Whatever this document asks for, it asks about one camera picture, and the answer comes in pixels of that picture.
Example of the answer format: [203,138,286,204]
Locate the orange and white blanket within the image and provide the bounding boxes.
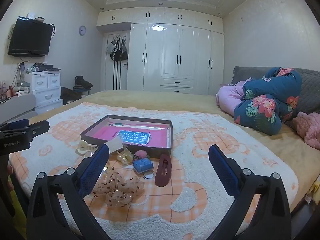
[9,102,299,240]

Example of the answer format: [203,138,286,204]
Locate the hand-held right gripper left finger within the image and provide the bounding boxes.
[26,144,112,240]

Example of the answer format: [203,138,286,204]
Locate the pink quilt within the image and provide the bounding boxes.
[215,77,253,113]

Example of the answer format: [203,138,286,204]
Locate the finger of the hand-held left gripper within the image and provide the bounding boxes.
[15,120,50,143]
[0,119,30,133]

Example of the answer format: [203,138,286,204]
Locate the maroon oval hair clip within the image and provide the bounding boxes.
[154,154,172,187]

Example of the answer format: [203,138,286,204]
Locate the blue floral quilt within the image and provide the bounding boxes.
[234,67,303,135]

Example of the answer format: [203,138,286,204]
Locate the grey chair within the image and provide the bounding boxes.
[0,94,38,125]

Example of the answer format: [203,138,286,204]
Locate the hanging bags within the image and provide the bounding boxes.
[105,38,128,62]

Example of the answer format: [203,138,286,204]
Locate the white glossy wardrobe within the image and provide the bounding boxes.
[96,6,225,95]

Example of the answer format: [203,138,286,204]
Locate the long clear plastic packet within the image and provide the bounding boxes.
[108,122,170,130]

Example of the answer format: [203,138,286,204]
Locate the black set-top box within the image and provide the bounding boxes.
[35,64,61,72]

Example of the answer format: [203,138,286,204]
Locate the white door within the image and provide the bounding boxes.
[104,31,130,91]

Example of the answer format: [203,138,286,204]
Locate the black wall television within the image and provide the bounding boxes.
[8,16,54,57]

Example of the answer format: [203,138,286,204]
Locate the pearl yellow hair clip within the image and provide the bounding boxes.
[117,149,133,165]

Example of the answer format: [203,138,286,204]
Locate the brown cardboard box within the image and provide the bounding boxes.
[80,114,173,159]

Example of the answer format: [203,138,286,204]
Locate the cream hair claw clip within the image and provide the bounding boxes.
[76,140,97,158]

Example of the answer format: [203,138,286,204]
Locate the person's left hand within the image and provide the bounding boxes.
[6,164,14,192]

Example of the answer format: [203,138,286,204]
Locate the blue block hair clip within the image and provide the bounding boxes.
[132,157,153,173]

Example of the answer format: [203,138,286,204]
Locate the pink plush cloth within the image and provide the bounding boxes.
[292,111,320,150]

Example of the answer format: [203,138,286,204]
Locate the dark brown bag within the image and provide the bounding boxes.
[61,87,83,105]

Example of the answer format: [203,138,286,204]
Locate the dark folded clothes pile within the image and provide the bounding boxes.
[73,76,93,90]

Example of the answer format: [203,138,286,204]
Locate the cluttered side table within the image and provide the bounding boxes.
[0,64,27,103]

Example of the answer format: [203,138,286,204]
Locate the white drawer cabinet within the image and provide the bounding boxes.
[24,71,63,114]

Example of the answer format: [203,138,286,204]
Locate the small clear plastic packet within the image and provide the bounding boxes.
[105,139,123,153]

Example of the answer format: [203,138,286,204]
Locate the sheer dotted bow scrunchie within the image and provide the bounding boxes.
[92,167,145,207]

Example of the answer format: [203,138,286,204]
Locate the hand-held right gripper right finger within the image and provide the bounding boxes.
[207,144,292,240]

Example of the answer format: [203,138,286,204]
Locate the bed with yellow sheet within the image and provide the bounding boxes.
[32,90,320,215]

